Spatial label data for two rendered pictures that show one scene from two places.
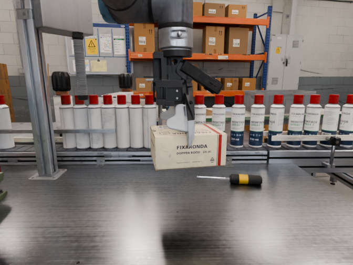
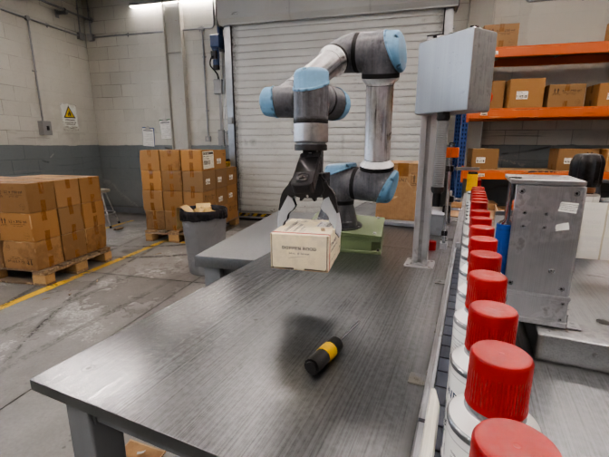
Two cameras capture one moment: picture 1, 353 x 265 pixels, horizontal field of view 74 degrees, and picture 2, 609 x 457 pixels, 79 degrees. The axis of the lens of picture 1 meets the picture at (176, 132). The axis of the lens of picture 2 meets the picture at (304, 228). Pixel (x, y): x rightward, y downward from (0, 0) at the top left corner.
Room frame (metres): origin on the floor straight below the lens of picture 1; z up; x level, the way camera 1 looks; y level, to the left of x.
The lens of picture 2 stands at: (0.89, -0.75, 1.20)
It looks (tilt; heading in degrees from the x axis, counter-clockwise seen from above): 13 degrees down; 115
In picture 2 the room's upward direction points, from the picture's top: straight up
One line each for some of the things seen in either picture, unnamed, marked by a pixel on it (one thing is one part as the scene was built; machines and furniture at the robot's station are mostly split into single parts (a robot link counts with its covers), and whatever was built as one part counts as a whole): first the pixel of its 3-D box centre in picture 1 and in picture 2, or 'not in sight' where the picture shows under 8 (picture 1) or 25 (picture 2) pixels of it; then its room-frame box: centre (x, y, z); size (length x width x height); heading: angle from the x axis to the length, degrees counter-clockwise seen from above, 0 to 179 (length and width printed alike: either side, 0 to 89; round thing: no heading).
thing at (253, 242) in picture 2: not in sight; (343, 238); (0.38, 0.72, 0.81); 0.90 x 0.90 x 0.04; 11
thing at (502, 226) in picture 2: not in sight; (501, 262); (0.94, 0.02, 0.98); 0.03 x 0.03 x 0.16
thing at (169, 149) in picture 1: (185, 144); (308, 242); (0.55, -0.02, 0.99); 0.16 x 0.12 x 0.07; 101
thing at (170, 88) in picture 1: (173, 79); (311, 172); (0.55, 0.01, 1.14); 0.09 x 0.08 x 0.12; 101
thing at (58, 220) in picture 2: not in sight; (24, 224); (-3.09, 1.29, 0.45); 1.20 x 0.84 x 0.89; 13
